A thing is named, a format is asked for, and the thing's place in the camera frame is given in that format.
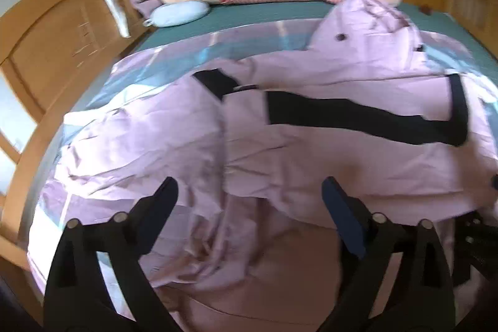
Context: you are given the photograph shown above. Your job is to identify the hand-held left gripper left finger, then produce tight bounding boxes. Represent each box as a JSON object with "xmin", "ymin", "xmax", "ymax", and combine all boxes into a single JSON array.
[{"xmin": 43, "ymin": 176, "xmax": 180, "ymax": 332}]

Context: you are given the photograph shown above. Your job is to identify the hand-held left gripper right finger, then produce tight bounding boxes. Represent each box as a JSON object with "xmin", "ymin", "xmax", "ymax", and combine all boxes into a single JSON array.
[{"xmin": 319, "ymin": 176, "xmax": 456, "ymax": 332}]

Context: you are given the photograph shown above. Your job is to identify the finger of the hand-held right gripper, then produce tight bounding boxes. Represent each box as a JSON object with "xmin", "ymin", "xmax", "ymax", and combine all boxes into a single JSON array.
[{"xmin": 453, "ymin": 209, "xmax": 498, "ymax": 288}]

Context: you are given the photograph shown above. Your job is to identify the pink garment with black bands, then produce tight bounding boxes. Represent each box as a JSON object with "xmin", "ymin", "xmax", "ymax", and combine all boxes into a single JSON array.
[{"xmin": 29, "ymin": 0, "xmax": 498, "ymax": 332}]

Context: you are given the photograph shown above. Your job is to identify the wooden headboard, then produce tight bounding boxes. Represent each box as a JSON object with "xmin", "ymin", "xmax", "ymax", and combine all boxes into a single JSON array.
[{"xmin": 0, "ymin": 0, "xmax": 156, "ymax": 278}]

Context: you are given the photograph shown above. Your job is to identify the light blue pillow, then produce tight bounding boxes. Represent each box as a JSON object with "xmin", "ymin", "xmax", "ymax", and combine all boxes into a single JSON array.
[{"xmin": 150, "ymin": 1, "xmax": 211, "ymax": 28}]

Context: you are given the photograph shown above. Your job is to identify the green bed sheet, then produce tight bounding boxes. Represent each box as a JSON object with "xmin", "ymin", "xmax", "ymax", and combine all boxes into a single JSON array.
[{"xmin": 70, "ymin": 0, "xmax": 498, "ymax": 111}]

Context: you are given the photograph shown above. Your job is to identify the wooden footboard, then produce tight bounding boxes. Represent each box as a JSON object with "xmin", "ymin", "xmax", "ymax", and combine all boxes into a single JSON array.
[{"xmin": 451, "ymin": 0, "xmax": 498, "ymax": 60}]

